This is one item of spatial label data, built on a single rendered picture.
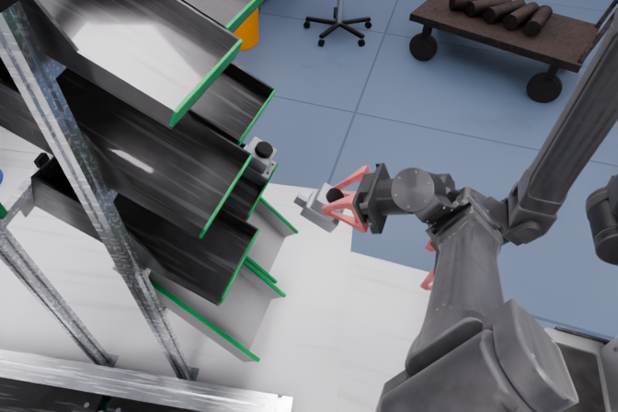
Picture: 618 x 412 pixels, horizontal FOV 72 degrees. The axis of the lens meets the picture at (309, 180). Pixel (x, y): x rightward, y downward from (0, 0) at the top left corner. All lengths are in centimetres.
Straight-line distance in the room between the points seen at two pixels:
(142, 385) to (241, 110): 51
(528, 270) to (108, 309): 188
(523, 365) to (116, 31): 41
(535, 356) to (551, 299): 206
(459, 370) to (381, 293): 78
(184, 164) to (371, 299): 61
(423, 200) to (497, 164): 227
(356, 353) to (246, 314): 27
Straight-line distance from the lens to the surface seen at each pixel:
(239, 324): 80
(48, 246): 124
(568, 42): 354
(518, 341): 25
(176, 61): 44
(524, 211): 73
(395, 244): 219
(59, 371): 94
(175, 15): 49
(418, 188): 55
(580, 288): 241
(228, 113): 63
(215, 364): 95
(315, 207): 70
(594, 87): 62
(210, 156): 56
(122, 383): 88
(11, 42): 39
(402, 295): 104
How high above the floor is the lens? 174
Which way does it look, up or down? 46 degrees down
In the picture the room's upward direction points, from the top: 2 degrees clockwise
